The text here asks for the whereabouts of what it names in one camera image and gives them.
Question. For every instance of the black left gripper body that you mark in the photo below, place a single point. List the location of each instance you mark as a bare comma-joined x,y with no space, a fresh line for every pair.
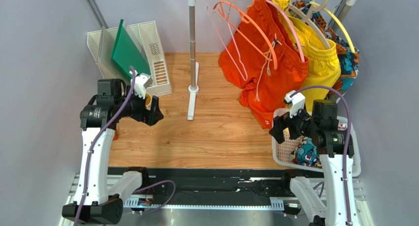
136,108

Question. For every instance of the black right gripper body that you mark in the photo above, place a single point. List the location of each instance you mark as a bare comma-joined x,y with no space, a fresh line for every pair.
283,125

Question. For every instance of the comic print shorts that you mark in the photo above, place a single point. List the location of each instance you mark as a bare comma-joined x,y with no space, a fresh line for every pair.
306,154

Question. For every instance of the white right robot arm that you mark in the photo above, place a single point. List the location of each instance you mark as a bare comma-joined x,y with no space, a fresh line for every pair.
335,148

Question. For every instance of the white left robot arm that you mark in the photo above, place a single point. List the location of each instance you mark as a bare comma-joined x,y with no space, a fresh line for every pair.
95,203

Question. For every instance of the yellow shorts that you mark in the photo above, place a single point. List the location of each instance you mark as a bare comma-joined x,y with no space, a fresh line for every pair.
324,68

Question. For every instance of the patterned orange blue shorts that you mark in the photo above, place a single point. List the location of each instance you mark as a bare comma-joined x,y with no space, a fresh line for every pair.
348,61

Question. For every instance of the beige wooden hanger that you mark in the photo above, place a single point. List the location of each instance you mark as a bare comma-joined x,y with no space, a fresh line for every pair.
307,19

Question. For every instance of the white mug yellow inside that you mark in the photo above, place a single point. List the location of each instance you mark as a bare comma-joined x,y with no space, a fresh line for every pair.
148,101

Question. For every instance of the white plastic laundry basket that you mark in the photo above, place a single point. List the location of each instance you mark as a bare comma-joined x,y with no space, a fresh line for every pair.
282,153

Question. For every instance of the red cube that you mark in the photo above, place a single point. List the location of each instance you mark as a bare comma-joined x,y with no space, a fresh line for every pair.
115,135

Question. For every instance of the pink patterned garment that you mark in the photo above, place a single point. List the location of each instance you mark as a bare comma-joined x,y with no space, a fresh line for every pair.
342,126

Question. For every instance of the grey plastic board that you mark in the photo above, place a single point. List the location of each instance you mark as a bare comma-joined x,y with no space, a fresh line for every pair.
103,59

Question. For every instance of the green plastic board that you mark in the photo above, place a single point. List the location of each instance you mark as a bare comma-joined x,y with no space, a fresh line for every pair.
127,52

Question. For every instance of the white plastic file organizer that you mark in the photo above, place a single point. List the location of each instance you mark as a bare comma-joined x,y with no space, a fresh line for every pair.
149,40

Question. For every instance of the grey corner pole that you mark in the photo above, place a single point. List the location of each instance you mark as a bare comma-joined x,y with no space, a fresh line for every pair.
92,4

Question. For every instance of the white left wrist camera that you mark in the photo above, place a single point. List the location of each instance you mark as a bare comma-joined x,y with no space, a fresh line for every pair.
141,83

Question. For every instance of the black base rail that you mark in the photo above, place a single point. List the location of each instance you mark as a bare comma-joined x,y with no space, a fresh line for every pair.
221,187

